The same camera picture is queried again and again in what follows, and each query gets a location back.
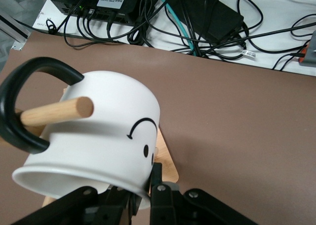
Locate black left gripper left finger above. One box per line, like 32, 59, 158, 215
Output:
12, 185, 136, 225

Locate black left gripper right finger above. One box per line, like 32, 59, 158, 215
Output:
149, 162, 258, 225

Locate white smiley mug black handle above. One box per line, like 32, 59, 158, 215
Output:
0, 57, 161, 210

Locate wooden mug tree stand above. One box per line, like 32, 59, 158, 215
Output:
0, 86, 180, 225

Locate black power adapter brick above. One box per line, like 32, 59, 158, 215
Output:
170, 0, 245, 42

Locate grey connector box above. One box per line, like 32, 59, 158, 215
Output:
297, 29, 316, 68

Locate black looped computer cable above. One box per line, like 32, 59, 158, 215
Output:
63, 8, 133, 48

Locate black cable with white label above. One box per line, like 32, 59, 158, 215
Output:
240, 11, 316, 60

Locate teal cable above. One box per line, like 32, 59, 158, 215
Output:
151, 0, 201, 57

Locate aluminium frame profile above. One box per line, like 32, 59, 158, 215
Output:
0, 13, 32, 45

